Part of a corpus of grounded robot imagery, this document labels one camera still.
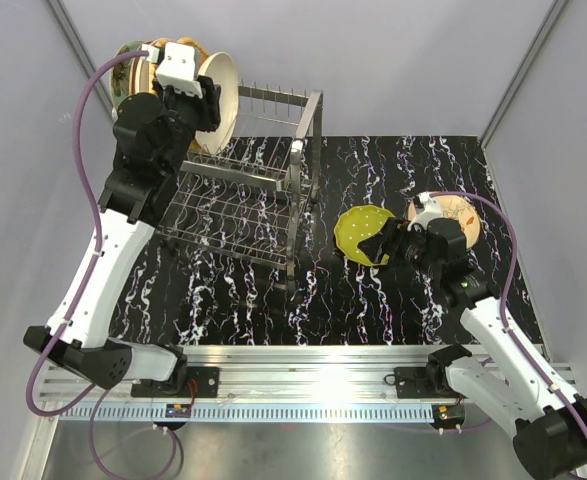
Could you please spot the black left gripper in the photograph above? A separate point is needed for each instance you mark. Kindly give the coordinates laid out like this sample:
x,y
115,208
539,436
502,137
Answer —
x,y
207,105

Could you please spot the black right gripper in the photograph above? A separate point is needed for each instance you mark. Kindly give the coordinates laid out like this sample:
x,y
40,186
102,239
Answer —
x,y
390,240

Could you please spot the yellow green plate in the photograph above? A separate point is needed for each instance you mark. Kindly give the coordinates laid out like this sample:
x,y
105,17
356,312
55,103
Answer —
x,y
357,224

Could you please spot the cream round plate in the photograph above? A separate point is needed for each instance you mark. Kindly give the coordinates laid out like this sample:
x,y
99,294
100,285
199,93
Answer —
x,y
221,68

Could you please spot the peach bird plate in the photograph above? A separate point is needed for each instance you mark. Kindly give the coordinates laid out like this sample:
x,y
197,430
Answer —
x,y
140,77
455,207

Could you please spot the mint green flower plate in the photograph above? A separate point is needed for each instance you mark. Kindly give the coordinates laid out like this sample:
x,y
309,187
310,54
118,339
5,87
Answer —
x,y
120,83

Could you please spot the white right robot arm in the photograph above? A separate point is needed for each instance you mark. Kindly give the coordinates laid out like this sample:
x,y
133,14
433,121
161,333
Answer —
x,y
543,415

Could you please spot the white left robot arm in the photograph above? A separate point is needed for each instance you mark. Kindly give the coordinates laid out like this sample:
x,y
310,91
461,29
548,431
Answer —
x,y
76,337

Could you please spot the stainless steel dish rack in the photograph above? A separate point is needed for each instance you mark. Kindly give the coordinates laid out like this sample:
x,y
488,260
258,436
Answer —
x,y
247,200

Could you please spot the black marble pattern mat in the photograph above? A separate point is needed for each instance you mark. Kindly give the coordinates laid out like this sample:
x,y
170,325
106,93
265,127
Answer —
x,y
190,296

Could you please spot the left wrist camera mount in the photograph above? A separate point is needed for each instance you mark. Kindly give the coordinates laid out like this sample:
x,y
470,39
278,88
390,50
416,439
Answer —
x,y
174,66

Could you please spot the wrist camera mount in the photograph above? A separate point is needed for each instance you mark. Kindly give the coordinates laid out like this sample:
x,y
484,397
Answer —
x,y
425,209
174,66

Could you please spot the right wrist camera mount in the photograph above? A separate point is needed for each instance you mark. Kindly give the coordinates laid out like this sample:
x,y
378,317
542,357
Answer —
x,y
425,209

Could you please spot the aluminium mounting rail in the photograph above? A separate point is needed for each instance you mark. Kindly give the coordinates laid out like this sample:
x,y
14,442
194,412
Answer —
x,y
232,384

